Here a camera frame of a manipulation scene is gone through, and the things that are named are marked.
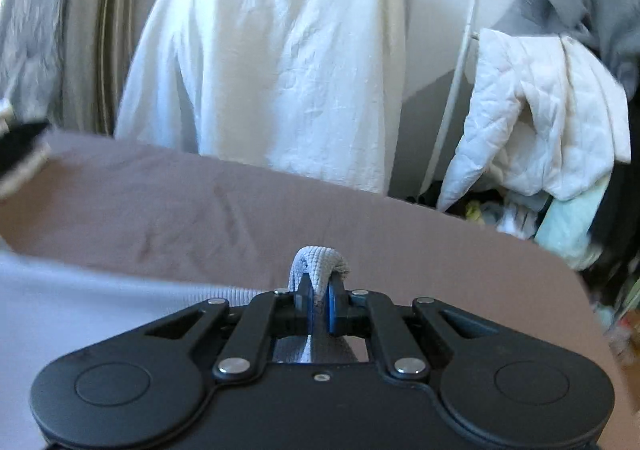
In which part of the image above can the light grey knit sweatshirt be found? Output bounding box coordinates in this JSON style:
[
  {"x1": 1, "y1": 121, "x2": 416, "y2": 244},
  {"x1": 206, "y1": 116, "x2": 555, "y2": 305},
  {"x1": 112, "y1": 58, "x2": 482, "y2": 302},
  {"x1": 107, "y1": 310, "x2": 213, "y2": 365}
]
[{"x1": 1, "y1": 246, "x2": 357, "y2": 372}]

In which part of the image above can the white clothes rack pole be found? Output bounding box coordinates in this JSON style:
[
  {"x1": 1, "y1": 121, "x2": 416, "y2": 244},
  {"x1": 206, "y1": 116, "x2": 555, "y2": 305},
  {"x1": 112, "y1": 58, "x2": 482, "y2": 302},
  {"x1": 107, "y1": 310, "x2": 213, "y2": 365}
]
[{"x1": 420, "y1": 0, "x2": 480, "y2": 193}]

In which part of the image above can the stack of folded clothes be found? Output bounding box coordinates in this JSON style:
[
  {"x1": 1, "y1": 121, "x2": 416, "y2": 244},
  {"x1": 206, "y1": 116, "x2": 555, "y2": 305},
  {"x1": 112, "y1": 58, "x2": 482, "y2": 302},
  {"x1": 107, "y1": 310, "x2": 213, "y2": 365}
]
[{"x1": 0, "y1": 98, "x2": 51, "y2": 200}]

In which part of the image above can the brown bed sheet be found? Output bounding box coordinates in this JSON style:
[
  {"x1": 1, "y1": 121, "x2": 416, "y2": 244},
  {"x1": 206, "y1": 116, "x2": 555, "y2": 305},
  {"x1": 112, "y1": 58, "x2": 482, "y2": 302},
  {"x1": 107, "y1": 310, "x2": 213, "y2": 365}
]
[{"x1": 1, "y1": 132, "x2": 638, "y2": 449}]

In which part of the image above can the mint green cloth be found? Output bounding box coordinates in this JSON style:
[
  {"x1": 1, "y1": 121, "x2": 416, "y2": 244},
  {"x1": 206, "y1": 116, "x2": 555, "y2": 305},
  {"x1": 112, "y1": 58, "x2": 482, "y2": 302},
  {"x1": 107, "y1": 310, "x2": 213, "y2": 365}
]
[{"x1": 534, "y1": 175, "x2": 611, "y2": 271}]

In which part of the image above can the white draped cloth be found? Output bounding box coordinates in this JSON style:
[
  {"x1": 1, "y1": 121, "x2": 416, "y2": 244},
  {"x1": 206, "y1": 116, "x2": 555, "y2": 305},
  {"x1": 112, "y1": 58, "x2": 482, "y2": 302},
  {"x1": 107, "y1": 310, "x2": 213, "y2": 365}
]
[{"x1": 114, "y1": 0, "x2": 406, "y2": 194}]

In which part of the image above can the white quilted jacket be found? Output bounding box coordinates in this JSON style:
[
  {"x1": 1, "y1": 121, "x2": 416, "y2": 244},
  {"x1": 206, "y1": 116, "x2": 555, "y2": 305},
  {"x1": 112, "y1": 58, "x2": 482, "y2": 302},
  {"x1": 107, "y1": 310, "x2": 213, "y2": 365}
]
[{"x1": 436, "y1": 28, "x2": 631, "y2": 212}]

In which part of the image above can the beige grey curtain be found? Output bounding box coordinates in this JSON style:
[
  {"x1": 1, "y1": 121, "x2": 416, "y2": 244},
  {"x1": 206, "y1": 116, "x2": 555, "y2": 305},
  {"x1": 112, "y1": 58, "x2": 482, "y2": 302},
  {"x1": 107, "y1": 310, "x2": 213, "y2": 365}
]
[{"x1": 1, "y1": 0, "x2": 134, "y2": 135}]

